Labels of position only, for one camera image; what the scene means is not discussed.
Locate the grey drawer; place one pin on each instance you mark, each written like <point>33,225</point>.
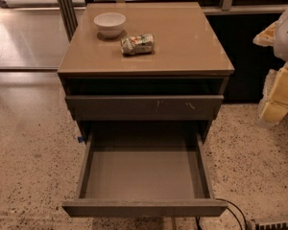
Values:
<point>144,170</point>
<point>144,108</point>

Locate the brown drawer cabinet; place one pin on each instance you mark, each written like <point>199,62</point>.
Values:
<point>188,58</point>

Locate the white bowl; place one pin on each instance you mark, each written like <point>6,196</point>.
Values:
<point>110,24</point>

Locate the crushed drink can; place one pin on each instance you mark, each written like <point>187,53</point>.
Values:
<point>137,44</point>

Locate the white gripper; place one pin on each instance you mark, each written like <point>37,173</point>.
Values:
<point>274,104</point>

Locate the blue tape piece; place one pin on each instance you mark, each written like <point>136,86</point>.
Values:
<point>80,139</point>

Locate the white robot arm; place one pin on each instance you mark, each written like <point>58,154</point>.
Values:
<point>276,36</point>

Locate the grey top drawer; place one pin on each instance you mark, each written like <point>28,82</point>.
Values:
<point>144,108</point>

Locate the white power strip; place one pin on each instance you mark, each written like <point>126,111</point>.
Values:
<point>268,225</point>

